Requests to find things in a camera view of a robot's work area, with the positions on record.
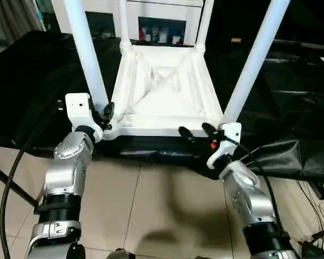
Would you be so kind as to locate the small yellow label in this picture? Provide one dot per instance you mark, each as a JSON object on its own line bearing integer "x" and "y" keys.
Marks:
{"x": 236, "y": 40}

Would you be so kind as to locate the small white jar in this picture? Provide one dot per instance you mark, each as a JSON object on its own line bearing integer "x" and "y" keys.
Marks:
{"x": 154, "y": 36}

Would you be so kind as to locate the red bottle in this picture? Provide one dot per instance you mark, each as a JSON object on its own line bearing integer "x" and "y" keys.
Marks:
{"x": 144, "y": 34}

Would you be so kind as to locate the black metal bench foot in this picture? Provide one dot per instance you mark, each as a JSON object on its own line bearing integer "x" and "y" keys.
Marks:
{"x": 320, "y": 191}

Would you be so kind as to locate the beige curtain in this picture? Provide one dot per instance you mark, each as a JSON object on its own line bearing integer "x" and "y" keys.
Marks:
{"x": 10, "y": 16}

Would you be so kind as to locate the light blue plastic rack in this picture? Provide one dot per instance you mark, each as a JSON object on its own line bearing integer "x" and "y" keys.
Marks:
{"x": 40, "y": 13}

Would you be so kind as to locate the black tripod stand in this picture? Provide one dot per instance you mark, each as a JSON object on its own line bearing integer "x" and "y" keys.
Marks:
{"x": 318, "y": 237}

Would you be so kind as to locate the white plastic table top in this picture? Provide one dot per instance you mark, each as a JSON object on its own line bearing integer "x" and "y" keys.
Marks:
{"x": 164, "y": 108}

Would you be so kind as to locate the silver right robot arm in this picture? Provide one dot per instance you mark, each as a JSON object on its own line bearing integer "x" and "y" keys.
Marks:
{"x": 248, "y": 194}

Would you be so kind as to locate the black work mat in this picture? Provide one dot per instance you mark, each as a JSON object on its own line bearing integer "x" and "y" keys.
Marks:
{"x": 29, "y": 94}

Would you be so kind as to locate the white patterned cup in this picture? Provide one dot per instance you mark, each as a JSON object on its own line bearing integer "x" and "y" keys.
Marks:
{"x": 163, "y": 35}

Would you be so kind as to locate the plain white cup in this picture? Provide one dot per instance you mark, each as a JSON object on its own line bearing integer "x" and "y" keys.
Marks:
{"x": 175, "y": 39}

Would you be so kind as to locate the white sideboard cabinet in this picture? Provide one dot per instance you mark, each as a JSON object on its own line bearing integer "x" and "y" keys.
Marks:
{"x": 164, "y": 10}

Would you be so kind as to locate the grey metal bench leg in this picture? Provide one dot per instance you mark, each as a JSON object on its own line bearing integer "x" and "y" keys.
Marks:
{"x": 16, "y": 189}

